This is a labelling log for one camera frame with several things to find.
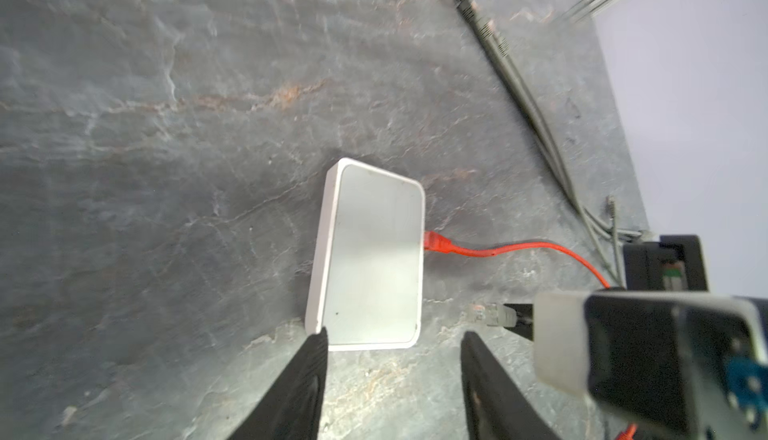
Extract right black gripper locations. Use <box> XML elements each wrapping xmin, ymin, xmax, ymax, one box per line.
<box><xmin>502</xmin><ymin>235</ymin><xmax>708</xmax><ymax>341</ymax></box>

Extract grey cable bundle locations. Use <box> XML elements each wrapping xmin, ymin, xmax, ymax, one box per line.
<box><xmin>449</xmin><ymin>0</ymin><xmax>655</xmax><ymax>285</ymax></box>

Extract red ethernet cable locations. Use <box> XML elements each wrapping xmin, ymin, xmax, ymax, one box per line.
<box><xmin>424</xmin><ymin>230</ymin><xmax>638</xmax><ymax>440</ymax></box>

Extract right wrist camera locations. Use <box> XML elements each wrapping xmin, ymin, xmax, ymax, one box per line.
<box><xmin>533</xmin><ymin>290</ymin><xmax>767</xmax><ymax>439</ymax></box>

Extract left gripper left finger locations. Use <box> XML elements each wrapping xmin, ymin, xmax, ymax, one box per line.
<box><xmin>229</xmin><ymin>329</ymin><xmax>329</xmax><ymax>440</ymax></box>

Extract white network switch box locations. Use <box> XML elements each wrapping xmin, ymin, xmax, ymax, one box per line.
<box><xmin>304</xmin><ymin>158</ymin><xmax>426</xmax><ymax>351</ymax></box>

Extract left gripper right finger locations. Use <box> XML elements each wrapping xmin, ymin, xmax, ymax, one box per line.
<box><xmin>460</xmin><ymin>331</ymin><xmax>557</xmax><ymax>440</ymax></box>

